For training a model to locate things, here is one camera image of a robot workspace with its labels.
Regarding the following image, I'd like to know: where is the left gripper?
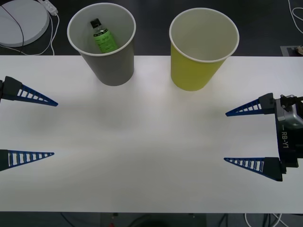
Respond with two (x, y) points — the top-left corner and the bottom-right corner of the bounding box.
(0, 76), (59, 173)

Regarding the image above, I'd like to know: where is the looped white cable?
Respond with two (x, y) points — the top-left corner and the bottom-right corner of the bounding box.
(287, 0), (303, 34)

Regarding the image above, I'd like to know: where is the yellow-green plastic waste bin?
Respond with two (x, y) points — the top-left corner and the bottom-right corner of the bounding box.
(169, 7), (240, 92)

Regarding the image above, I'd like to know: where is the round white flat base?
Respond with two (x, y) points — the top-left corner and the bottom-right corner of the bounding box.
(0, 2), (51, 48)

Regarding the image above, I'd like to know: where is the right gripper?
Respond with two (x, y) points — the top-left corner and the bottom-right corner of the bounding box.
(223, 93), (303, 183)

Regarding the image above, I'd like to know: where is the white power strip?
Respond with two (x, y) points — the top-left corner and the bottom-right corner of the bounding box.
(39, 0), (59, 17)

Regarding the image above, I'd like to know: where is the grey plastic waste bin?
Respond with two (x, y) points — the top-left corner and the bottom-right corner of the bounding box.
(67, 2), (137, 87)

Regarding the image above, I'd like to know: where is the clear bottle with green label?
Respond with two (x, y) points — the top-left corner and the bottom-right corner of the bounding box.
(89, 18), (119, 54)

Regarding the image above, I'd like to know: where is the thin white power cable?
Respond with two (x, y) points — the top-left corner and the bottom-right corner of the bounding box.
(0, 13), (61, 57)

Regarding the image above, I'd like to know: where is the white floor cable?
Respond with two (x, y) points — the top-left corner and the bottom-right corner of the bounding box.
(244, 212), (287, 227)

